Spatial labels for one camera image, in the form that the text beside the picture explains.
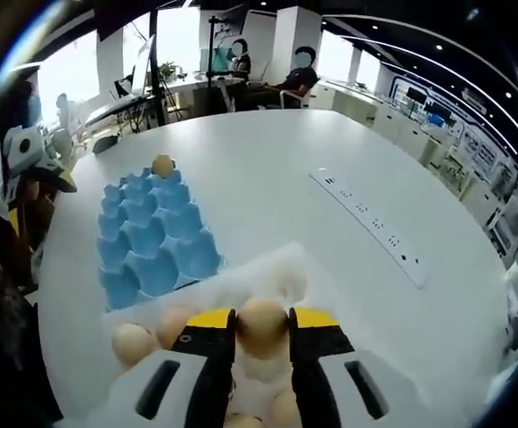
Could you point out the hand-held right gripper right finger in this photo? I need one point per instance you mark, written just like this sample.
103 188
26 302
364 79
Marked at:
316 356

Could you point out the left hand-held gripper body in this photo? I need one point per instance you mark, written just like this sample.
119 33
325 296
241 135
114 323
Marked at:
35 151

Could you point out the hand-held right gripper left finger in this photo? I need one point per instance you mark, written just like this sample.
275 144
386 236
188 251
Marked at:
205 352

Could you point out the brown hen egg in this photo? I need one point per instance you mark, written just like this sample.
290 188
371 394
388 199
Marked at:
260 330
162 166

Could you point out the cluster of brown eggs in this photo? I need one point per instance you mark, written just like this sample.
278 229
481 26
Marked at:
134 345

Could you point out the blue egg tray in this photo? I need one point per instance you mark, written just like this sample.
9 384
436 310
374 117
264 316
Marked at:
160 241

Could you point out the white foam tray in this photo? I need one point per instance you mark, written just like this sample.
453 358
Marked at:
258 276

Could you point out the black flat device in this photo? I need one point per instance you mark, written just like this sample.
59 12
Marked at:
106 143

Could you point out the operator in black shirt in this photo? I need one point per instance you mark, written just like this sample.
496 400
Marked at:
0 334

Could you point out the thick black pole stand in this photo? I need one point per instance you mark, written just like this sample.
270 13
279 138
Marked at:
156 67

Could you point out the white power strip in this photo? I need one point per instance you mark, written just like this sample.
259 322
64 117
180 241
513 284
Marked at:
370 218

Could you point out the white table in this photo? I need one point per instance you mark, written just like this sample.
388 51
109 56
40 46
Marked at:
285 178

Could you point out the thin black pole stand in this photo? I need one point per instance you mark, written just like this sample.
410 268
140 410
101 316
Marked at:
211 53

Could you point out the light grey office chair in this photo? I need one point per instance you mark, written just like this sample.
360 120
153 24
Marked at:
285 100

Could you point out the white cabinet row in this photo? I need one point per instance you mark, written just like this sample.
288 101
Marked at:
401 125

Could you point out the blue lit display shelves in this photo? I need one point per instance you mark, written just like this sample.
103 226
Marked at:
437 111

